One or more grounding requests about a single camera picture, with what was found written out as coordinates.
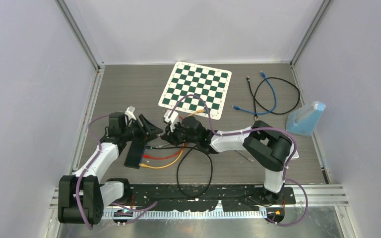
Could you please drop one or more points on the green white chessboard mat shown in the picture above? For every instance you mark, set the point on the green white chessboard mat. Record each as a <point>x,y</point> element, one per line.
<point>191,86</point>

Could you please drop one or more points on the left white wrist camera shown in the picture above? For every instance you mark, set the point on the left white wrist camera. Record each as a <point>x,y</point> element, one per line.
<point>129,112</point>

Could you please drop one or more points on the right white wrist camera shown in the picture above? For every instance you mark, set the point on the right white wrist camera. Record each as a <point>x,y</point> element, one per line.
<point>171,118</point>

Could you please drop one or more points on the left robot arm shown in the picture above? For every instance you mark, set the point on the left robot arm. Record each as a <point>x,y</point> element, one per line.
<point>82,197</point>

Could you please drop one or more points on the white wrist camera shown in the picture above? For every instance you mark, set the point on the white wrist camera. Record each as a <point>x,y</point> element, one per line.
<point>129,112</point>
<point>171,118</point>

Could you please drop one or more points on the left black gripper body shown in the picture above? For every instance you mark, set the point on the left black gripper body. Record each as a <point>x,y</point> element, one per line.
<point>136,132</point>

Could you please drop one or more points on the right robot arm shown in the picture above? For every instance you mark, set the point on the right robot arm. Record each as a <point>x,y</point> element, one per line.
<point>271,147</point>

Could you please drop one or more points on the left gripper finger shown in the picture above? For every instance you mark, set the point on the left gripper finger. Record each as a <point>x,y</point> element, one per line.
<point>153,133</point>
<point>146,124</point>

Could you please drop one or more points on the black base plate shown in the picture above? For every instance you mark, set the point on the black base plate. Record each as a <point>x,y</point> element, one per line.
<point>200,198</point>

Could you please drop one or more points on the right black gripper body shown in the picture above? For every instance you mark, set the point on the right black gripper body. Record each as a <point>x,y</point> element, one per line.
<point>179,134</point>

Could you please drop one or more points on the black network switch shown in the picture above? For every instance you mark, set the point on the black network switch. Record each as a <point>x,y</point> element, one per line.
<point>134,155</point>

